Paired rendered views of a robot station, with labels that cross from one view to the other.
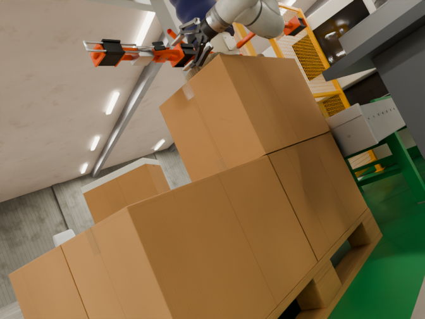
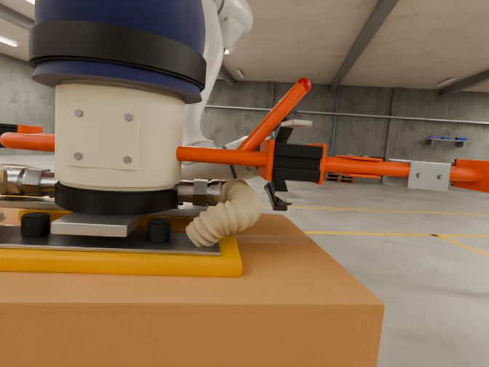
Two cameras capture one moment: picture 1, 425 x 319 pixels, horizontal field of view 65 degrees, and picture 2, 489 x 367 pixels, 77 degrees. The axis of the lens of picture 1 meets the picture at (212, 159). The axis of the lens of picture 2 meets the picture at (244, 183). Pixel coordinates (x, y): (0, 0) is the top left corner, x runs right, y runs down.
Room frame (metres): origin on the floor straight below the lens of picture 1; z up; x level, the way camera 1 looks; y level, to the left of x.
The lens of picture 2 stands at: (1.74, 0.20, 1.09)
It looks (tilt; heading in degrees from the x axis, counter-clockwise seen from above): 7 degrees down; 220
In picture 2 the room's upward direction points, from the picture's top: 5 degrees clockwise
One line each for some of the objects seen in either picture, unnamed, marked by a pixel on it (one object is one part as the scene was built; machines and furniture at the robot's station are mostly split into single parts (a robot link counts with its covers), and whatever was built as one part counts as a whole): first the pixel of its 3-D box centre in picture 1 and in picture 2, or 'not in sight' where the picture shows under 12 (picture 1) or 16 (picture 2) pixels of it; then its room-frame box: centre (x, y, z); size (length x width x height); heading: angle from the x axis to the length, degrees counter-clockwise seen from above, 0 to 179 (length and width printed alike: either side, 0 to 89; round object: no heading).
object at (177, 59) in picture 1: (182, 56); (289, 161); (1.32, -0.06, 1.07); 0.10 x 0.08 x 0.06; 47
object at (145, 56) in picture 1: (141, 56); (416, 174); (1.17, 0.08, 1.07); 0.07 x 0.07 x 0.04; 47
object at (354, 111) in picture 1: (298, 139); not in sight; (1.78, -0.47, 0.58); 0.70 x 0.03 x 0.06; 49
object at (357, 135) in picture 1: (307, 157); not in sight; (1.78, -0.47, 0.47); 0.70 x 0.03 x 0.15; 49
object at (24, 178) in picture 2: not in sight; (121, 192); (1.51, -0.23, 1.01); 0.34 x 0.25 x 0.06; 137
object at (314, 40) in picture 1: (320, 89); not in sight; (3.40, -1.32, 1.05); 1.17 x 0.10 x 2.10; 139
